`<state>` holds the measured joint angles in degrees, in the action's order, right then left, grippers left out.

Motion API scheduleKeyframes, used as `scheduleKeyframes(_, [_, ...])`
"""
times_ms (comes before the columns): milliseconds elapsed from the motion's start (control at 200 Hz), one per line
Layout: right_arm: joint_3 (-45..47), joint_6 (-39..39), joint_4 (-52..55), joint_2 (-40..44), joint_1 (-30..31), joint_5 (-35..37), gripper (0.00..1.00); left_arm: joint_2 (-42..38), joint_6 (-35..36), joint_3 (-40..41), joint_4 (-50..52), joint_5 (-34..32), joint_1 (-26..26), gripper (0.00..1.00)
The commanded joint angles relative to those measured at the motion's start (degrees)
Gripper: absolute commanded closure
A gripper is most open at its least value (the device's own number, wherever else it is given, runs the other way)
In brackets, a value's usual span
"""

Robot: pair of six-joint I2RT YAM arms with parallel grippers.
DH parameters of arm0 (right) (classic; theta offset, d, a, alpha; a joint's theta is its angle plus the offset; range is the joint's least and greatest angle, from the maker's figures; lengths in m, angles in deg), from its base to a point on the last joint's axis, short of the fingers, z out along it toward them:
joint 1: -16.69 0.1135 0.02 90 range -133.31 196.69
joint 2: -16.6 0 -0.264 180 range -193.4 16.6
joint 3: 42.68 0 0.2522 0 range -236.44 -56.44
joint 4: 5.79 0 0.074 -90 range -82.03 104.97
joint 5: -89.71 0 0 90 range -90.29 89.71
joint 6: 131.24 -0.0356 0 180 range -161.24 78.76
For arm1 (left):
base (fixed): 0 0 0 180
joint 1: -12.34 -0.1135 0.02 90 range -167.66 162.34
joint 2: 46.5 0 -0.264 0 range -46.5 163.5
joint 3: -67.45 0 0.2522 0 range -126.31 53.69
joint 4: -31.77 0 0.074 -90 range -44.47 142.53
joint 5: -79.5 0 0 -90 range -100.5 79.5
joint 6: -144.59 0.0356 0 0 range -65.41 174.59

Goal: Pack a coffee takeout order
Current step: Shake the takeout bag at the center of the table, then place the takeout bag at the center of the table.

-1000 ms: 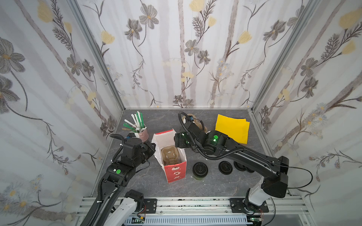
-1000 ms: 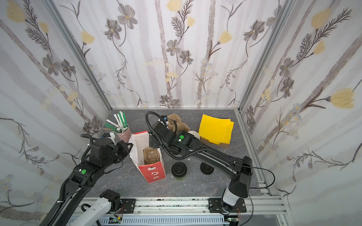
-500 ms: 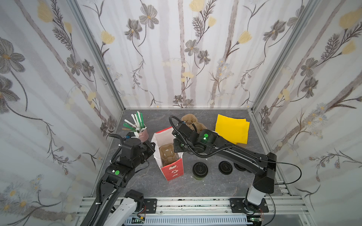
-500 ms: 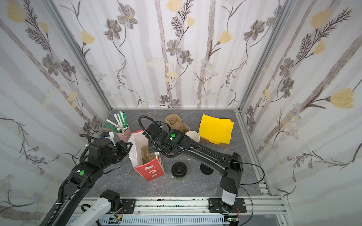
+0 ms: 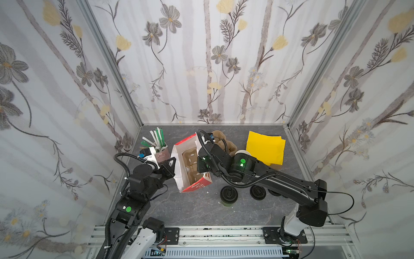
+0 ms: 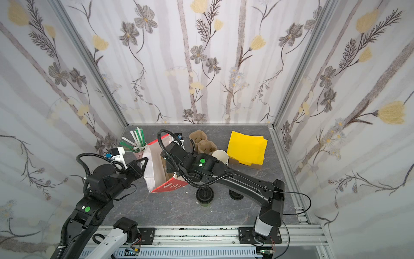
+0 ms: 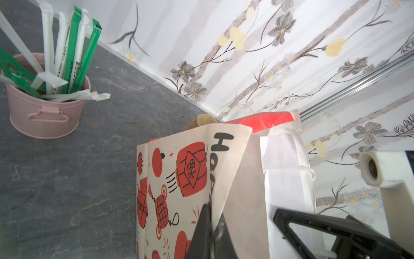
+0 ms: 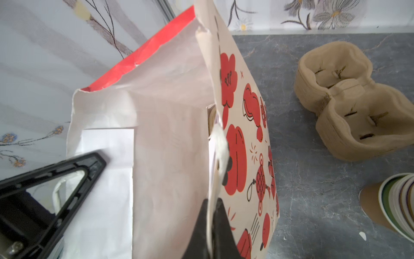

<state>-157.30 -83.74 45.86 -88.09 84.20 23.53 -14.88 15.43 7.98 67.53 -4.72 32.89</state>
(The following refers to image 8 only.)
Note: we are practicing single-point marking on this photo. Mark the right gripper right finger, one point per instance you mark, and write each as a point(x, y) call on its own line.
point(224, 246)

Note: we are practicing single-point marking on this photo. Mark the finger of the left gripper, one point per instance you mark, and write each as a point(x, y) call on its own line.
point(38, 206)

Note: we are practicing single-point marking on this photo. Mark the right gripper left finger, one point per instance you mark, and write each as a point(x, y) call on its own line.
point(197, 247)

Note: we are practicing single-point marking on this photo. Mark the red white paper bag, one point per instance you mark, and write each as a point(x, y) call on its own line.
point(181, 120)

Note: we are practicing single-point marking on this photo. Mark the stack of paper cups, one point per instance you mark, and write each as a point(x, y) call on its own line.
point(390, 203)

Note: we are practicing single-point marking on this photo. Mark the brown pulp cup carrier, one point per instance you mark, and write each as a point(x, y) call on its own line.
point(358, 118)

